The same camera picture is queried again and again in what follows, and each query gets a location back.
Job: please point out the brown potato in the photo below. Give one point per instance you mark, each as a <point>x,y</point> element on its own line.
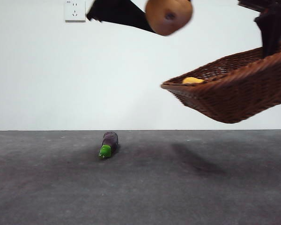
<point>168,16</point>

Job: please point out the brown wicker basket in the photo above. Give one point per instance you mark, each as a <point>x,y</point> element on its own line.
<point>236,100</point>

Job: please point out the yellow vegetable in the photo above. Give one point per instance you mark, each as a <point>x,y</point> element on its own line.
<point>193,80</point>

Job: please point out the purple eggplant with green stem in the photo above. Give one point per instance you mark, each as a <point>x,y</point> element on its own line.
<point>110,140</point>

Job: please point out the white wall socket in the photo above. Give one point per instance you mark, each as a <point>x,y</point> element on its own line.
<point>75,11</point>

